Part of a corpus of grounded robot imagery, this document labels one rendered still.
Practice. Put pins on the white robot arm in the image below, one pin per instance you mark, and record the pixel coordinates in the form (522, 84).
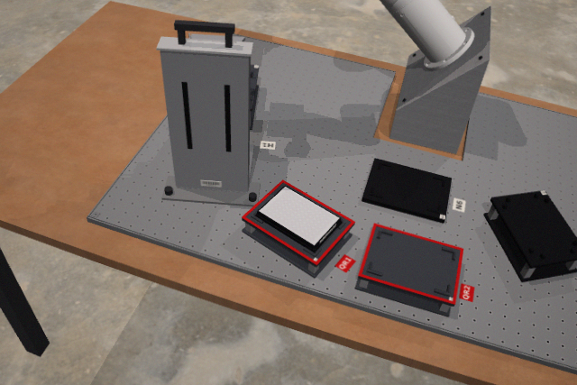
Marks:
(434, 31)

